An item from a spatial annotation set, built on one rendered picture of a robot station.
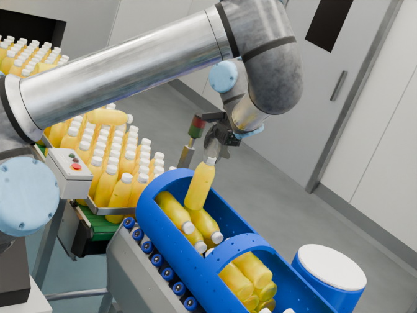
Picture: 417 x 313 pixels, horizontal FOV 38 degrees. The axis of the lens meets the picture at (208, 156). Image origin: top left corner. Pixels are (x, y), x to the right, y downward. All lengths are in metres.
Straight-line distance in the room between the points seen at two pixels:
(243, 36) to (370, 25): 4.38
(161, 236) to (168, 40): 0.93
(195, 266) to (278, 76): 0.82
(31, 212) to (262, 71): 0.53
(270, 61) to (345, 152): 4.47
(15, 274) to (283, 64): 0.79
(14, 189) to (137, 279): 0.99
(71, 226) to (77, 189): 0.23
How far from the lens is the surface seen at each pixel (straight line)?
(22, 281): 1.50
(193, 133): 2.65
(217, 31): 1.20
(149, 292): 2.08
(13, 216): 1.22
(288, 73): 1.20
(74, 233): 2.34
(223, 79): 1.76
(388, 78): 5.43
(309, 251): 2.39
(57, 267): 3.57
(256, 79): 1.21
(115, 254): 2.25
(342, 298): 2.29
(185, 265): 1.88
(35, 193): 1.25
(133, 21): 6.92
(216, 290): 1.77
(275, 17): 1.21
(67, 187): 2.16
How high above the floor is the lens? 2.06
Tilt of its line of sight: 21 degrees down
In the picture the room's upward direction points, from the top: 21 degrees clockwise
